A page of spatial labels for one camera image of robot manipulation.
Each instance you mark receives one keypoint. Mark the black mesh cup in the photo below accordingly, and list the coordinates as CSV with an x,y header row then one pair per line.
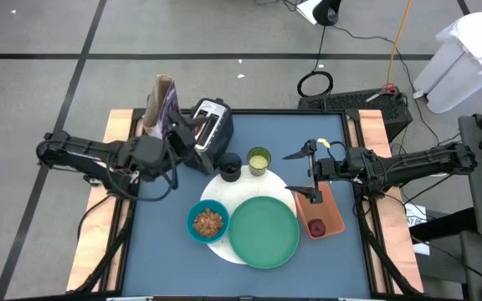
x,y
229,167

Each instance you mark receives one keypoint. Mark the black toaster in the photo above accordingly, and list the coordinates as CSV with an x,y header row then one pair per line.
x,y
220,129

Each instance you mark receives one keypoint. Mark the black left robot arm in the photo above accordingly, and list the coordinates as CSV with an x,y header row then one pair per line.
x,y
90,161

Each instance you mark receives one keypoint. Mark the black curved stand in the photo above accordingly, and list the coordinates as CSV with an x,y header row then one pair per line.
x,y
329,12

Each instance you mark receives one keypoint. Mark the white printed paper sheet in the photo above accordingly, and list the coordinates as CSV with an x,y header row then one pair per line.
x,y
416,213

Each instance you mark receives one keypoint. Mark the teal plastic bowl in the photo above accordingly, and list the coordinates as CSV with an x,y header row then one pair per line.
x,y
195,236

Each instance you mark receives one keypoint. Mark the orange plastic tray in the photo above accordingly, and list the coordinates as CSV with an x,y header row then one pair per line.
x,y
329,213

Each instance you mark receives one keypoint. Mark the green plastic plate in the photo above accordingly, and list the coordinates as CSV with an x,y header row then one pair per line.
x,y
264,234

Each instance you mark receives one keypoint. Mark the white trash bin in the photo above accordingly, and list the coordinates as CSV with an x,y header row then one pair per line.
x,y
463,62

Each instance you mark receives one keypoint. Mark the black table frame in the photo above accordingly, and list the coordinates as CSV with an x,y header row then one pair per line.
x,y
266,111

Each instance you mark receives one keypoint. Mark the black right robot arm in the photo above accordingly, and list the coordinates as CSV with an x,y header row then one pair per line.
x,y
412,165

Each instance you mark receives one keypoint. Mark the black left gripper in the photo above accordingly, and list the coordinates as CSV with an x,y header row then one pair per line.
x,y
180,144

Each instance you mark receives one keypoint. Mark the brown cereal flakes heap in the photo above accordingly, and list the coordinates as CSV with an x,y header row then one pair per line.
x,y
208,222

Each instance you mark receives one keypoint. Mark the purple cereal box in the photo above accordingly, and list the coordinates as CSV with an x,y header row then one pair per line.
x,y
159,104

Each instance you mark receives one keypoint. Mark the yellow tape tag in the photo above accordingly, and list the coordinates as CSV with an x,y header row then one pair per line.
x,y
324,143

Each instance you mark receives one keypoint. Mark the green glass cup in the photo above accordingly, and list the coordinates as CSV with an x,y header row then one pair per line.
x,y
259,162

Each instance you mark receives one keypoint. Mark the red apple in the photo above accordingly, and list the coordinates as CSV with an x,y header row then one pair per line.
x,y
316,228

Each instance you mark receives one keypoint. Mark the black perforated computer case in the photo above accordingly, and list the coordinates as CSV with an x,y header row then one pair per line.
x,y
350,104

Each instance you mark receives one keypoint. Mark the white round woven placemat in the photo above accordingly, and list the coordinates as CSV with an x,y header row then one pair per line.
x,y
249,186

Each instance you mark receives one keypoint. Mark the wooden side board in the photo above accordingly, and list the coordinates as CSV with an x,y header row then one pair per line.
x,y
391,234
98,234

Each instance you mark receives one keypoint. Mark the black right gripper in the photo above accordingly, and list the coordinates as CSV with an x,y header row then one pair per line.
x,y
333,169

